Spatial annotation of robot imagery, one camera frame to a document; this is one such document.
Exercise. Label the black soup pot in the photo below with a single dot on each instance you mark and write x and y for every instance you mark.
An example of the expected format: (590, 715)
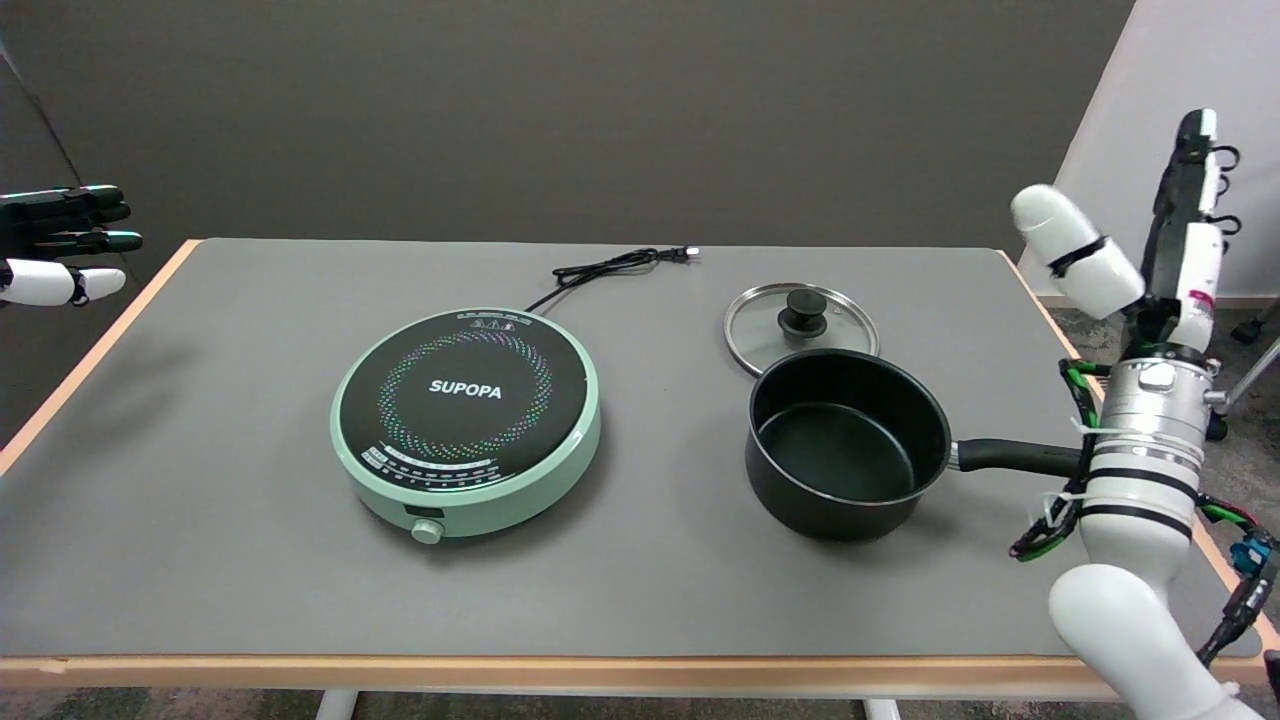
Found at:
(830, 500)

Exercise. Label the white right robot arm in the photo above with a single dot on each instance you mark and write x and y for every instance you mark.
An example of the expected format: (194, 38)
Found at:
(1140, 500)

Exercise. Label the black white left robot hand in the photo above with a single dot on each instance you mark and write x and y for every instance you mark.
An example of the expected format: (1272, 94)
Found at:
(40, 282)

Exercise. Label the white table leg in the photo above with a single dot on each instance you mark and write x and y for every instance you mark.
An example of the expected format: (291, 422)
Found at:
(336, 706)
(882, 709)

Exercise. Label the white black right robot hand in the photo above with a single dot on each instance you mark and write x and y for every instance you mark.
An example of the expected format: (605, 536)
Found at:
(1085, 265)

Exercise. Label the glass lid with black knob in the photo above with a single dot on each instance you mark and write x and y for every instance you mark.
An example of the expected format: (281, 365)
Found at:
(760, 325)

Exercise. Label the green round induction cooker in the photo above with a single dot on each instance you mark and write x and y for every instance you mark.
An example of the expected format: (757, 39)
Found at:
(465, 400)

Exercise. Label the chair leg with black caster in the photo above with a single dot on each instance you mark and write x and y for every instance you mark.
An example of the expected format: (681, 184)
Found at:
(1250, 385)
(1248, 330)

